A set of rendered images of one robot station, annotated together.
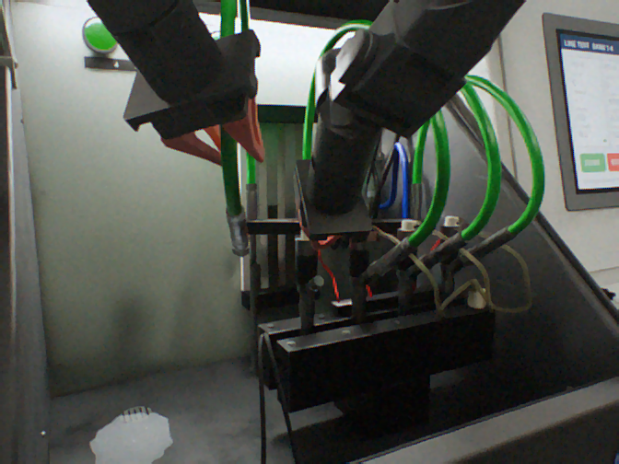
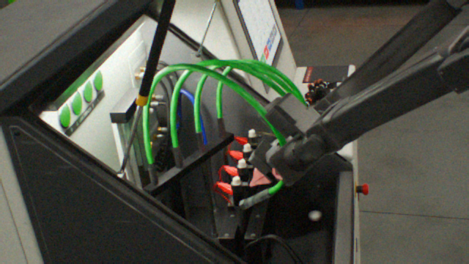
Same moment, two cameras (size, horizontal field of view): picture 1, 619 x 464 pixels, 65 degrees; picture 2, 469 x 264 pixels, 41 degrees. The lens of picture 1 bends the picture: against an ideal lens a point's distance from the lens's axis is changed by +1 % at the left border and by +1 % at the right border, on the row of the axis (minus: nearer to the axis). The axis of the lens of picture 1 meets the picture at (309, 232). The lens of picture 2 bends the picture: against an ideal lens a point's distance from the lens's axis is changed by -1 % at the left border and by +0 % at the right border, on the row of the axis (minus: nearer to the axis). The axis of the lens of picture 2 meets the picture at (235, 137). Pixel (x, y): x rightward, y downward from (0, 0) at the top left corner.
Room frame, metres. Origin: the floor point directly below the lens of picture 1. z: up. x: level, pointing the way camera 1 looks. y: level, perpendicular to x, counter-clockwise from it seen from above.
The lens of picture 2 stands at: (-0.22, 0.96, 1.86)
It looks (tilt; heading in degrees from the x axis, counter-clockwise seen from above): 27 degrees down; 310
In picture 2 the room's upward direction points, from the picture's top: 7 degrees counter-clockwise
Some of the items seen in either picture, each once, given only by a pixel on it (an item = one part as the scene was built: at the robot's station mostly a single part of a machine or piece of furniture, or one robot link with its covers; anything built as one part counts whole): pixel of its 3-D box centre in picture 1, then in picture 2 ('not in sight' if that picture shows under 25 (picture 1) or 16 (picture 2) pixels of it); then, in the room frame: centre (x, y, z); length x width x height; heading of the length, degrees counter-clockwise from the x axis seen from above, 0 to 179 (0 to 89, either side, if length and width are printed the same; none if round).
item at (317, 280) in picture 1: (310, 319); (245, 220); (0.60, 0.00, 1.00); 0.05 x 0.03 x 0.21; 27
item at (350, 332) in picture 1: (380, 365); (253, 222); (0.66, -0.10, 0.91); 0.34 x 0.10 x 0.15; 117
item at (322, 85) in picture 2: not in sight; (319, 92); (0.81, -0.72, 1.01); 0.23 x 0.11 x 0.06; 117
